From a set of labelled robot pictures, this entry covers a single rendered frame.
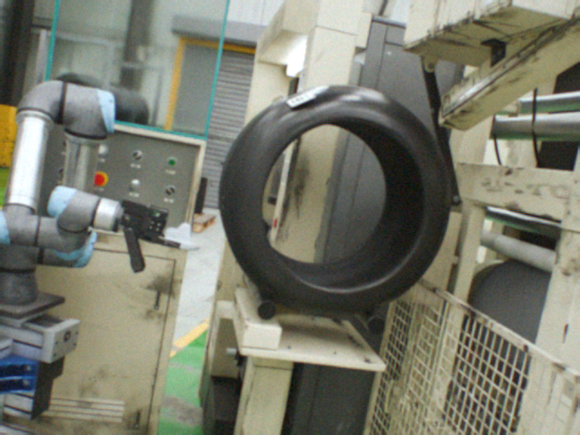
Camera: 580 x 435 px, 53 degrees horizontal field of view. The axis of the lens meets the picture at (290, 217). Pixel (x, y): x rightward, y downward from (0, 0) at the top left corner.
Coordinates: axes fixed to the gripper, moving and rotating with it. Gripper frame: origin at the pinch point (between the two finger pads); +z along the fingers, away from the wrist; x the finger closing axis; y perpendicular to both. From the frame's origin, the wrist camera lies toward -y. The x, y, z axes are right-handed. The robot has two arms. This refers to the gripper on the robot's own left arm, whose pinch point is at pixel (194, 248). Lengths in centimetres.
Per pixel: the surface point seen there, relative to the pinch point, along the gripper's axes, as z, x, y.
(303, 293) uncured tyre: 27.1, -11.9, -0.9
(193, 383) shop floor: 29, 151, -98
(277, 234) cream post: 24.0, 26.6, 6.3
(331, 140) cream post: 31, 26, 38
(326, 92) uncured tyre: 18.1, -9.1, 45.7
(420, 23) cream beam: 41, 12, 75
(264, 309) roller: 19.4, -11.0, -7.5
